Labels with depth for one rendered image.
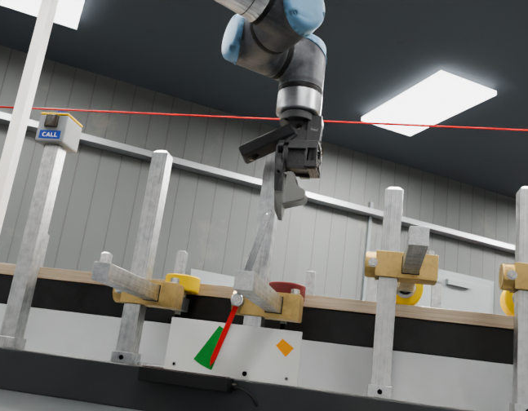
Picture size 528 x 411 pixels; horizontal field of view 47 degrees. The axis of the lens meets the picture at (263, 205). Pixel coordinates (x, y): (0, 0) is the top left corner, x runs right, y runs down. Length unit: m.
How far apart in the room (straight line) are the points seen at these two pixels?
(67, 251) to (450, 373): 4.82
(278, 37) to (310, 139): 0.21
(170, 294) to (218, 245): 4.99
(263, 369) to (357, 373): 0.28
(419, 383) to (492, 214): 7.02
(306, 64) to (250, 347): 0.56
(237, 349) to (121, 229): 4.84
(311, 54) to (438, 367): 0.71
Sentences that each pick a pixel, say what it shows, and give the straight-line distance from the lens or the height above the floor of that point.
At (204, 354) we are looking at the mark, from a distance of 1.20.
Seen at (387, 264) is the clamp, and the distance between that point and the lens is 1.17.
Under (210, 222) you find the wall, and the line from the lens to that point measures 6.22.
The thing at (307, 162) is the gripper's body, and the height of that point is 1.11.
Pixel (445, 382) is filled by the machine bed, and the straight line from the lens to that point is 1.38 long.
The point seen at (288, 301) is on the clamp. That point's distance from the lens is 1.17.
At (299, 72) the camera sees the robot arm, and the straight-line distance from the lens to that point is 1.21.
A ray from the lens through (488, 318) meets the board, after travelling 1.40.
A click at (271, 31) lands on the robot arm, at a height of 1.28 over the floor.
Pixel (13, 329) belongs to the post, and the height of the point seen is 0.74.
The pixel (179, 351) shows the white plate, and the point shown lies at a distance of 1.21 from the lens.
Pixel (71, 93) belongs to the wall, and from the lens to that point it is 6.25.
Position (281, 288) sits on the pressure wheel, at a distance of 1.28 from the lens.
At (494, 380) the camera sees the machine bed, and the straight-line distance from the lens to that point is 1.40.
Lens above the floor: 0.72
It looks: 15 degrees up
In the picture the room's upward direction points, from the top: 8 degrees clockwise
